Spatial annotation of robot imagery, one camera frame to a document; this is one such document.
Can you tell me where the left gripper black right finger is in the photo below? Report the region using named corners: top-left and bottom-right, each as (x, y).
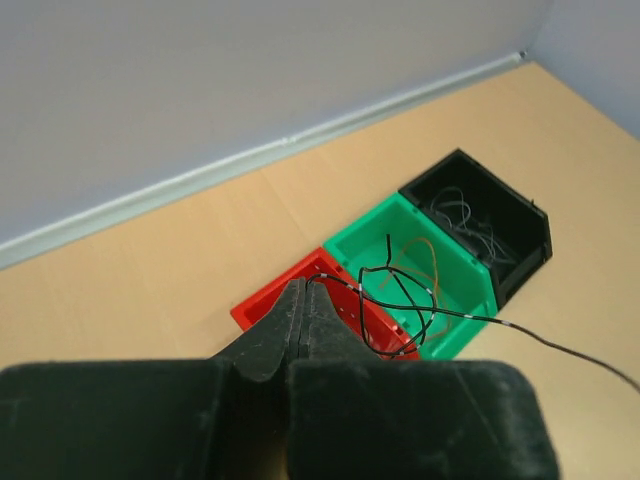
top-left (298, 280), bottom-right (382, 363)

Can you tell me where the green plastic bin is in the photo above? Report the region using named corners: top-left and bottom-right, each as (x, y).
top-left (322, 192), bottom-right (494, 361)

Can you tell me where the orange wire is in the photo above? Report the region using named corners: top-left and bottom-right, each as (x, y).
top-left (379, 237), bottom-right (454, 346)

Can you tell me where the aluminium table edge frame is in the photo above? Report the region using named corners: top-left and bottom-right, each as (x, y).
top-left (1, 50), bottom-right (528, 269)

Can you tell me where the red plastic bin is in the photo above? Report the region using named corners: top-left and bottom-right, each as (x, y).
top-left (230, 247), bottom-right (420, 360)

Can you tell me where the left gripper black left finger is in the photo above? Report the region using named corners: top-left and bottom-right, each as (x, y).
top-left (211, 277), bottom-right (306, 383)

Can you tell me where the black plastic bin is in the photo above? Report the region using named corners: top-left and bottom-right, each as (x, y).
top-left (399, 149), bottom-right (553, 308)

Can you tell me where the grey wire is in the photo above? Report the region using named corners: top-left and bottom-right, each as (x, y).
top-left (429, 185), bottom-right (516, 266)

